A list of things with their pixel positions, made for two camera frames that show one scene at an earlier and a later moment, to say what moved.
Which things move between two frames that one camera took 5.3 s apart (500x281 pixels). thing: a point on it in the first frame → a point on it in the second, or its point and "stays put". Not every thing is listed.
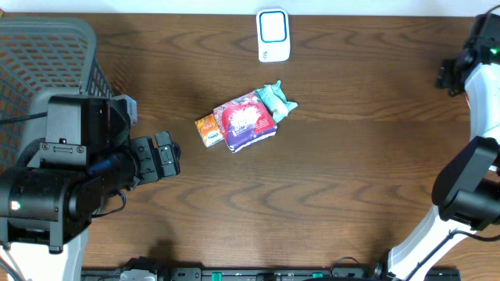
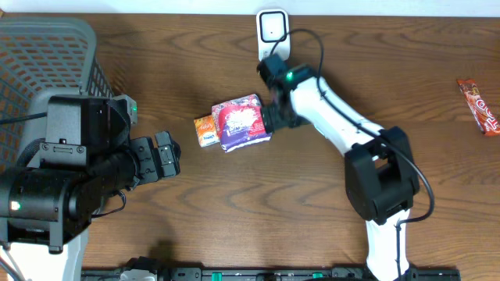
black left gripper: [144, 161] stays put
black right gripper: [448, 78] → [273, 118]
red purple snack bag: [244, 121] stays put
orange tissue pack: [209, 129] stays put
